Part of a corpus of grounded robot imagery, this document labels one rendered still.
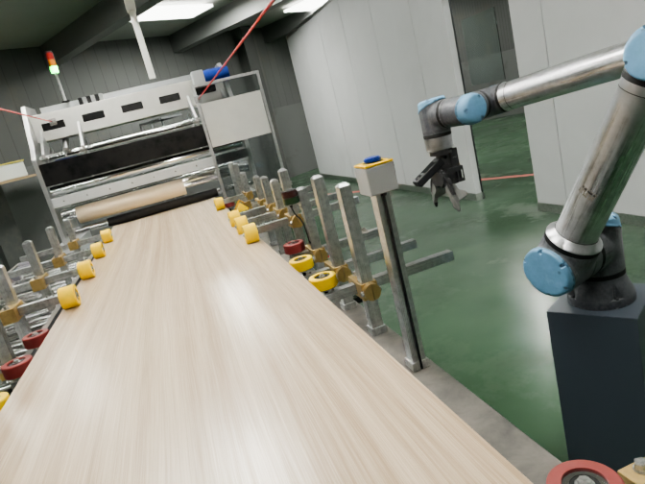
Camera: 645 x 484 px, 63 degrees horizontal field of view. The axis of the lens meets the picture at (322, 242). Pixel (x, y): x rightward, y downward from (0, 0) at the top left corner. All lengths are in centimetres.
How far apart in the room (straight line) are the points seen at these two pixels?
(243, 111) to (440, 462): 367
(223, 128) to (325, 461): 356
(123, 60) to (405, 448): 1001
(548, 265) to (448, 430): 85
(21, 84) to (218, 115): 589
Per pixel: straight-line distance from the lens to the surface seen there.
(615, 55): 155
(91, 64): 1021
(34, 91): 973
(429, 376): 131
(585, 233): 153
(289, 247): 197
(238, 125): 418
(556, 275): 156
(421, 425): 81
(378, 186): 118
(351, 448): 80
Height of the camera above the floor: 136
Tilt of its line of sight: 14 degrees down
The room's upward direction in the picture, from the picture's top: 14 degrees counter-clockwise
